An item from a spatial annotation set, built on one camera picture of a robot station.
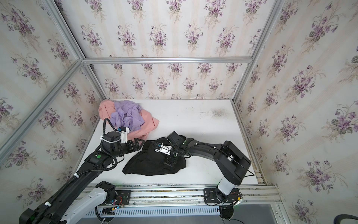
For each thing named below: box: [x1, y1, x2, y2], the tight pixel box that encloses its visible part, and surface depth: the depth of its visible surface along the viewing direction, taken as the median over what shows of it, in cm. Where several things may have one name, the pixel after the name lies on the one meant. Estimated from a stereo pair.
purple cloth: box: [110, 99, 145, 132], surface depth 100 cm
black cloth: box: [122, 137, 186, 176], surface depth 82 cm
